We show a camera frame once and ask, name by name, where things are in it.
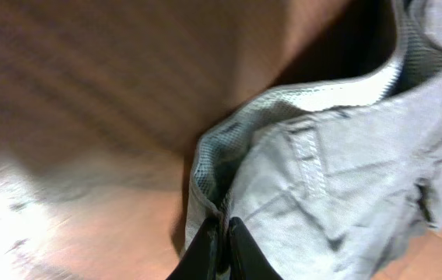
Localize grey shorts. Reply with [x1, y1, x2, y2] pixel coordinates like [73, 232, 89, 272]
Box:
[185, 1, 442, 279]

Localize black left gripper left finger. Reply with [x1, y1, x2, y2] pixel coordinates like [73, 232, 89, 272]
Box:
[167, 218, 219, 280]

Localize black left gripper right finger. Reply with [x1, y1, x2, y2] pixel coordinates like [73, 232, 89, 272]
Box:
[227, 217, 282, 280]

